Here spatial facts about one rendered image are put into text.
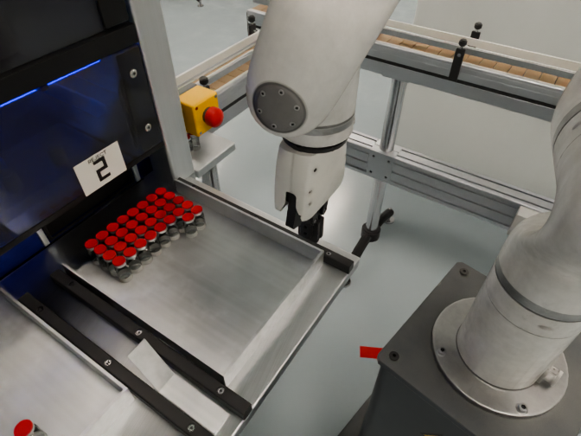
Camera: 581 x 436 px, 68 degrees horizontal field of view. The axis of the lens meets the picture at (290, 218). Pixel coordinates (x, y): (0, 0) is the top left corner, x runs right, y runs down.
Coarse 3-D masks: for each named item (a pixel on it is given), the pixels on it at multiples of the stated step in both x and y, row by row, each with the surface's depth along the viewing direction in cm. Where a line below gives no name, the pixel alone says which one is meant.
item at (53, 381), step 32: (0, 288) 66; (0, 320) 66; (32, 320) 66; (0, 352) 62; (32, 352) 62; (64, 352) 62; (0, 384) 59; (32, 384) 59; (64, 384) 59; (96, 384) 59; (0, 416) 56; (32, 416) 56; (64, 416) 56; (96, 416) 56
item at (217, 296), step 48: (192, 192) 84; (192, 240) 78; (240, 240) 78; (288, 240) 75; (96, 288) 66; (144, 288) 70; (192, 288) 70; (240, 288) 70; (288, 288) 70; (192, 336) 64; (240, 336) 64
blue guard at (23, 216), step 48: (48, 96) 58; (96, 96) 65; (144, 96) 72; (0, 144) 56; (48, 144) 61; (96, 144) 68; (144, 144) 77; (0, 192) 58; (48, 192) 64; (0, 240) 61
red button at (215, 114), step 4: (208, 108) 85; (212, 108) 85; (216, 108) 85; (208, 112) 84; (212, 112) 84; (216, 112) 84; (220, 112) 85; (208, 116) 84; (212, 116) 84; (216, 116) 85; (220, 116) 86; (208, 120) 85; (212, 120) 84; (216, 120) 85; (220, 120) 86; (208, 124) 85; (212, 124) 85; (216, 124) 86; (220, 124) 87
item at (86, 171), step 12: (96, 156) 69; (108, 156) 71; (120, 156) 73; (84, 168) 68; (96, 168) 70; (108, 168) 72; (120, 168) 74; (84, 180) 68; (96, 180) 70; (108, 180) 73; (84, 192) 69
